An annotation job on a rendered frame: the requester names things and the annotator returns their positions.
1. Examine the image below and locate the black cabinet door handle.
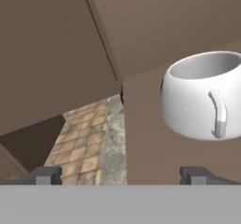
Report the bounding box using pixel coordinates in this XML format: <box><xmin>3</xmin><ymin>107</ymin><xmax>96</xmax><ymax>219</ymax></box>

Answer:
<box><xmin>118</xmin><ymin>82</ymin><xmax>125</xmax><ymax>106</ymax></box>

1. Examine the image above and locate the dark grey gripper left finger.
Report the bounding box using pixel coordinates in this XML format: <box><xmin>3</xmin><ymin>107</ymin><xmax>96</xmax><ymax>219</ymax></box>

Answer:
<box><xmin>2</xmin><ymin>166</ymin><xmax>63</xmax><ymax>186</ymax></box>

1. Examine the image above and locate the white mug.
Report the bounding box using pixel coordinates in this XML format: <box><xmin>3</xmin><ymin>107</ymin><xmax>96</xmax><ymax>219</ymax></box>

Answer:
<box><xmin>160</xmin><ymin>50</ymin><xmax>241</xmax><ymax>141</ymax></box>

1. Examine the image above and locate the brown cabinet door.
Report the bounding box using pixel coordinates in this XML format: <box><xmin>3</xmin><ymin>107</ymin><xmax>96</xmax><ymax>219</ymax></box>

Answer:
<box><xmin>0</xmin><ymin>0</ymin><xmax>122</xmax><ymax>137</ymax></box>
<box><xmin>80</xmin><ymin>0</ymin><xmax>241</xmax><ymax>82</ymax></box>

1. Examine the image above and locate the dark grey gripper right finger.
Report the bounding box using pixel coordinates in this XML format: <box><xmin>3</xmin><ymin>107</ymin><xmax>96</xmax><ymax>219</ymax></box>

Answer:
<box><xmin>179</xmin><ymin>166</ymin><xmax>241</xmax><ymax>186</ymax></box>

